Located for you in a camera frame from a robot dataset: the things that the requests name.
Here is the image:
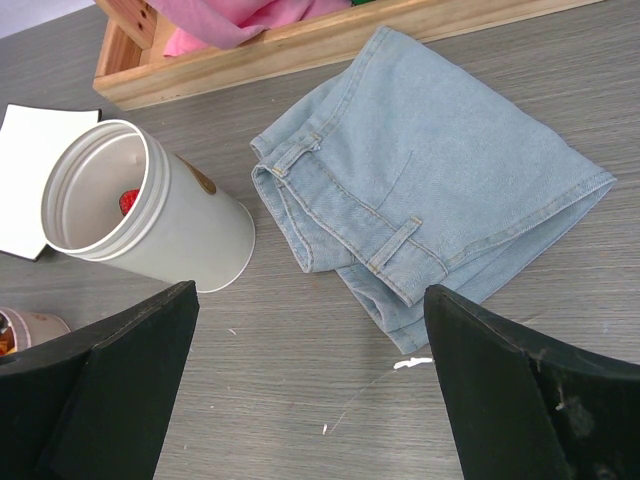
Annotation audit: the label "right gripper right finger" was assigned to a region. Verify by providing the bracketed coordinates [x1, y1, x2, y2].
[424, 285, 639, 479]

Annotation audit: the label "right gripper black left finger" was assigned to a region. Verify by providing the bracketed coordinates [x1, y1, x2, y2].
[1, 281, 199, 479]

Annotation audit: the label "pink metal bowl container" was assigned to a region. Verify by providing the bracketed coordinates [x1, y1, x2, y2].
[1, 307, 70, 354]

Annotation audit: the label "food pieces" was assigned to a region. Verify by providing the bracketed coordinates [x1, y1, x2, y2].
[0, 319, 15, 356]

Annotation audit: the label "tall white cylinder container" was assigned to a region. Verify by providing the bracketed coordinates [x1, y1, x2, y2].
[41, 120, 255, 293]

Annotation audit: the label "blue denim shorts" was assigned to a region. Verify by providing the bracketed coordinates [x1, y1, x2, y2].
[251, 27, 615, 354]

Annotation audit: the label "white square plate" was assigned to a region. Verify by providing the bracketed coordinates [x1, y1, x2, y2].
[1, 104, 101, 261]

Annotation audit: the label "wooden clothes rack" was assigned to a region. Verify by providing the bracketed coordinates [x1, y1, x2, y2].
[93, 0, 585, 111]

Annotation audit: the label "pink hanging shirt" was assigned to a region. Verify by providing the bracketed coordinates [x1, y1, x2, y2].
[149, 0, 352, 57]

